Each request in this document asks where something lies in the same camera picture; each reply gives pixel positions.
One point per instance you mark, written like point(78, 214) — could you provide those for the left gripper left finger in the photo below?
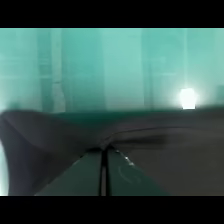
point(80, 178)

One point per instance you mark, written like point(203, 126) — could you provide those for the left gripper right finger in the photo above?
point(131, 178)

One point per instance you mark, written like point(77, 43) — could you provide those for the dark grey garment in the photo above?
point(186, 160)

